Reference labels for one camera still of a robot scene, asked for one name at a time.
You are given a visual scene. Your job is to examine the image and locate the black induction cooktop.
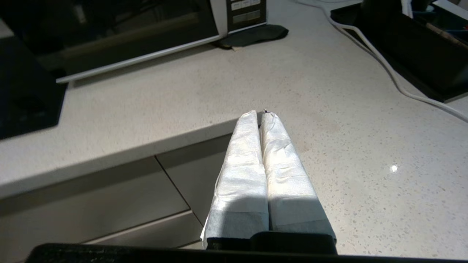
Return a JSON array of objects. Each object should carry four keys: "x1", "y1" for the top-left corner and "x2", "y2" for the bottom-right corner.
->
[{"x1": 0, "y1": 37, "x2": 69, "y2": 140}]

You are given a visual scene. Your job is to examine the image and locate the white power cable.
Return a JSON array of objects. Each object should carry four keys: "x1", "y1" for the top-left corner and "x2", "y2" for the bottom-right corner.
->
[{"x1": 292, "y1": 0, "x2": 468, "y2": 123}]

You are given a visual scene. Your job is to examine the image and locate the grey cabinet drawer front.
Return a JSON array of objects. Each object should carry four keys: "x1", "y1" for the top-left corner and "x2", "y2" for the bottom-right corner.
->
[
  {"x1": 156, "y1": 134, "x2": 234, "y2": 227},
  {"x1": 0, "y1": 156, "x2": 191, "y2": 263}
]

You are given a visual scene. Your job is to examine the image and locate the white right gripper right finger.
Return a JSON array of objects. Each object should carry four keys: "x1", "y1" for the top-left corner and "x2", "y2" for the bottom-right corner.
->
[{"x1": 259, "y1": 109, "x2": 337, "y2": 244}]

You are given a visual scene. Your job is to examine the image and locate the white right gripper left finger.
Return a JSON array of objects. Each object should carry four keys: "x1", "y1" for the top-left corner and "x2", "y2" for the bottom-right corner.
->
[{"x1": 200, "y1": 110, "x2": 270, "y2": 249}]

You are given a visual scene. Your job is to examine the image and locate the dark oval pad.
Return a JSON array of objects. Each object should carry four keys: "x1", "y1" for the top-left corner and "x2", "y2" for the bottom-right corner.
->
[{"x1": 214, "y1": 24, "x2": 289, "y2": 49}]

